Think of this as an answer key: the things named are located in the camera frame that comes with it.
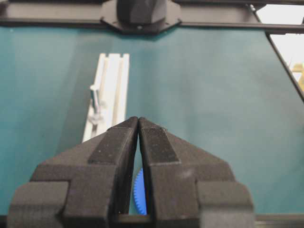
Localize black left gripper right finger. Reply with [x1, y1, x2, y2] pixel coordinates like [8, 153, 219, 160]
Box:
[138, 118, 255, 228]

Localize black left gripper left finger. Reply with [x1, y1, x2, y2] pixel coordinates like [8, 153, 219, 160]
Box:
[7, 117, 138, 228]

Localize large blue plastic gear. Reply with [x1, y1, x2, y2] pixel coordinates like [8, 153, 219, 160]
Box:
[133, 168, 147, 215]

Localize yellow object beyond table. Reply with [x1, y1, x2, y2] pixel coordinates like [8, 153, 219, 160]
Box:
[292, 63, 304, 91]

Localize white shaft bracket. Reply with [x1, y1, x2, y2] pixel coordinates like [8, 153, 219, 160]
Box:
[87, 100, 106, 125]

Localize steel shaft near rail end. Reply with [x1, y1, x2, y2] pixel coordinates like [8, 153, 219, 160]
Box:
[90, 85, 100, 114]

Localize silver aluminium extrusion rail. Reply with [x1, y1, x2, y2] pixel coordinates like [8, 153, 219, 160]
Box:
[82, 53, 130, 142]

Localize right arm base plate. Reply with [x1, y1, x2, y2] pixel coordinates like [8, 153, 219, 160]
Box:
[101, 0, 181, 35]

